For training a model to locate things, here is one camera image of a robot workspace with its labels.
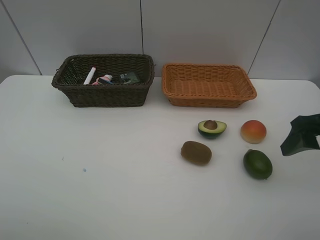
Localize halved avocado with pit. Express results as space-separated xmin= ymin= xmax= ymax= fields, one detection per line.
xmin=197 ymin=120 xmax=227 ymax=140

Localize orange red peach half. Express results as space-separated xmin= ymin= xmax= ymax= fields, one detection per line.
xmin=240 ymin=120 xmax=267 ymax=144

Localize orange wicker basket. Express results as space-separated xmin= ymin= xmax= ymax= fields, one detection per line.
xmin=161 ymin=63 xmax=257 ymax=108

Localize white marker pen red caps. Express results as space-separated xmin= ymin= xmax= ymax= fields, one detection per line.
xmin=83 ymin=66 xmax=96 ymax=85

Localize whole green avocado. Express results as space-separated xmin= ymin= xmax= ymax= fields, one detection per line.
xmin=243 ymin=149 xmax=273 ymax=180

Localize dark brown wicker basket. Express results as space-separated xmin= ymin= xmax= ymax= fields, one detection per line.
xmin=51 ymin=54 xmax=155 ymax=108

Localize brown kiwi fruit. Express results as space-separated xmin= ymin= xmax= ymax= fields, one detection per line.
xmin=180 ymin=141 xmax=213 ymax=166

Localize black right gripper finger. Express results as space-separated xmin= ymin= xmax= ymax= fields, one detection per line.
xmin=280 ymin=113 xmax=320 ymax=156

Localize dark green rectangular bottle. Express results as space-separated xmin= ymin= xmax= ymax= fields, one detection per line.
xmin=119 ymin=72 xmax=141 ymax=85

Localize pink bottle white cap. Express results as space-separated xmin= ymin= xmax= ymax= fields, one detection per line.
xmin=92 ymin=74 xmax=114 ymax=86

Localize blue whiteboard eraser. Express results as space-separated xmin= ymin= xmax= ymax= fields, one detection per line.
xmin=96 ymin=77 xmax=114 ymax=85

